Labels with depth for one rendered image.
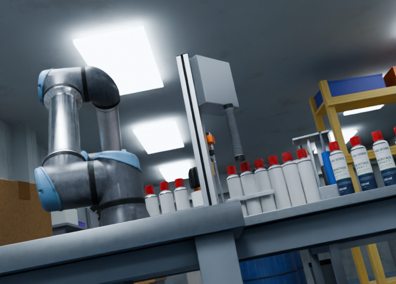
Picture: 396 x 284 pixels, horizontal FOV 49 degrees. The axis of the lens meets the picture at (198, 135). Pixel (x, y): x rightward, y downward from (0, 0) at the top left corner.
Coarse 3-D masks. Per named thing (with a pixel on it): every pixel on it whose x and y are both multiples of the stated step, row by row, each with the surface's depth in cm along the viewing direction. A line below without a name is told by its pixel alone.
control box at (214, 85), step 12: (192, 60) 158; (204, 60) 159; (216, 60) 163; (192, 72) 158; (204, 72) 156; (216, 72) 161; (228, 72) 165; (204, 84) 154; (216, 84) 158; (228, 84) 163; (204, 96) 152; (216, 96) 156; (228, 96) 160; (204, 108) 157; (216, 108) 159
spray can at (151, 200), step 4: (148, 188) 167; (152, 188) 168; (148, 192) 167; (152, 192) 167; (148, 196) 165; (152, 196) 165; (156, 196) 166; (148, 200) 165; (152, 200) 165; (156, 200) 166; (148, 204) 164; (152, 204) 164; (156, 204) 165; (148, 208) 164; (152, 208) 164; (156, 208) 164; (148, 212) 164; (152, 212) 163; (156, 212) 164
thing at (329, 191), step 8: (320, 136) 161; (328, 136) 162; (320, 144) 171; (320, 152) 170; (312, 160) 163; (320, 160) 169; (320, 184) 160; (328, 184) 162; (336, 184) 154; (320, 192) 155; (328, 192) 154; (336, 192) 154
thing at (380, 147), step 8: (376, 136) 151; (376, 144) 150; (384, 144) 149; (376, 152) 150; (384, 152) 148; (384, 160) 147; (392, 160) 148; (384, 168) 147; (392, 168) 146; (384, 176) 147; (392, 176) 145; (392, 184) 145
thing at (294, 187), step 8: (288, 152) 157; (288, 160) 156; (288, 168) 154; (296, 168) 155; (288, 176) 154; (296, 176) 153; (288, 184) 154; (296, 184) 152; (296, 192) 151; (296, 200) 151; (304, 200) 151
